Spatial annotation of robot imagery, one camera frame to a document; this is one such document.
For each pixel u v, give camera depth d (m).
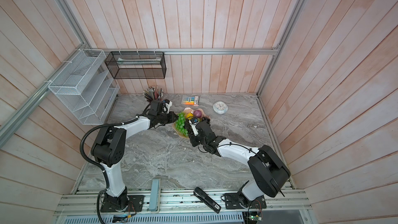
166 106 0.90
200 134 0.67
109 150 0.52
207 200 0.72
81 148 0.47
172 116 0.87
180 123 0.93
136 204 0.73
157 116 0.78
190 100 1.14
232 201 0.73
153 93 1.00
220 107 1.09
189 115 0.98
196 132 0.78
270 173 0.45
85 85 0.73
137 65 1.05
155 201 0.76
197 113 1.00
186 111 1.04
